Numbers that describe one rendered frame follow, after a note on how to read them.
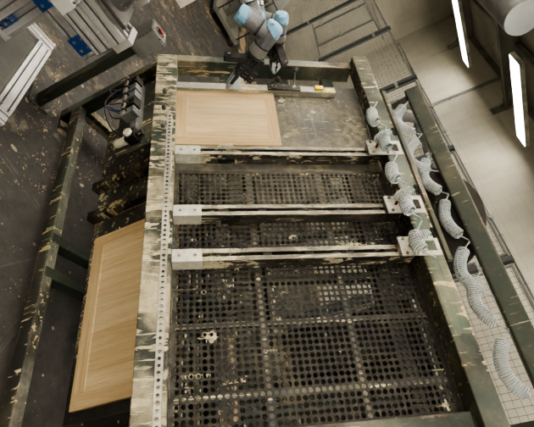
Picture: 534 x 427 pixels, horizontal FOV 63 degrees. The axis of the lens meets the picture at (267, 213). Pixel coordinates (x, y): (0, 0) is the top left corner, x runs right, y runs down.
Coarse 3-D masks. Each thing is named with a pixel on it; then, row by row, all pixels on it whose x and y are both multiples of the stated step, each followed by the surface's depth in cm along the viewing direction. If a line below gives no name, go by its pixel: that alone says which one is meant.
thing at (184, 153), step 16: (368, 144) 230; (176, 160) 218; (192, 160) 219; (208, 160) 221; (224, 160) 222; (240, 160) 223; (256, 160) 224; (272, 160) 226; (288, 160) 227; (304, 160) 228; (320, 160) 229; (336, 160) 231; (352, 160) 232; (368, 160) 233
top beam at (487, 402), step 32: (352, 64) 279; (384, 128) 241; (384, 160) 232; (416, 224) 203; (416, 256) 199; (448, 288) 184; (448, 320) 175; (448, 352) 174; (480, 352) 169; (480, 384) 161; (480, 416) 155
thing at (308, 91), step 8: (176, 88) 250; (184, 88) 250; (192, 88) 251; (200, 88) 252; (208, 88) 252; (216, 88) 253; (224, 88) 254; (232, 88) 255; (248, 88) 256; (256, 88) 257; (264, 88) 258; (304, 88) 263; (312, 88) 264; (328, 88) 266; (288, 96) 263; (296, 96) 263; (304, 96) 264; (312, 96) 264; (320, 96) 265; (328, 96) 266
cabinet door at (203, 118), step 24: (192, 96) 249; (216, 96) 252; (240, 96) 255; (264, 96) 257; (192, 120) 238; (216, 120) 240; (240, 120) 242; (264, 120) 245; (192, 144) 227; (216, 144) 229; (240, 144) 231; (264, 144) 233
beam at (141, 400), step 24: (168, 72) 254; (168, 96) 242; (144, 240) 186; (144, 264) 179; (168, 264) 180; (144, 288) 173; (168, 288) 174; (144, 312) 167; (168, 312) 168; (144, 336) 161; (168, 336) 163; (144, 360) 156; (168, 360) 160; (144, 384) 152; (144, 408) 147
